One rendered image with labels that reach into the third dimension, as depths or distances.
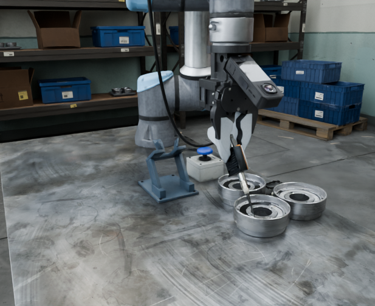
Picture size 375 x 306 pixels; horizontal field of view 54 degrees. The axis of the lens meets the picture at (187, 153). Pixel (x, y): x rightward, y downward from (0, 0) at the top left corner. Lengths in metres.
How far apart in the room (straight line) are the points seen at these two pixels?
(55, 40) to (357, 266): 3.71
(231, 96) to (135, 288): 0.35
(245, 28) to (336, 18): 4.96
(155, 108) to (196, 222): 0.53
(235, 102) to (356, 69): 4.70
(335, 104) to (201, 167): 3.57
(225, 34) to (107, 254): 0.42
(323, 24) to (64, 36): 3.48
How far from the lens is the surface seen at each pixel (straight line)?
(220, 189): 0.80
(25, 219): 0.82
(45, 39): 4.05
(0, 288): 2.07
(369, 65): 5.22
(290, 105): 4.80
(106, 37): 4.22
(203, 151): 0.91
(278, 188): 0.81
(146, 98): 1.17
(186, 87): 1.17
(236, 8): 0.64
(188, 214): 0.76
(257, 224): 0.67
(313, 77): 4.55
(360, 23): 5.34
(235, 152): 0.68
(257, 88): 0.60
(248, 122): 0.69
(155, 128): 1.18
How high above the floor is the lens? 1.15
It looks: 18 degrees down
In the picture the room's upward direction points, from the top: 1 degrees counter-clockwise
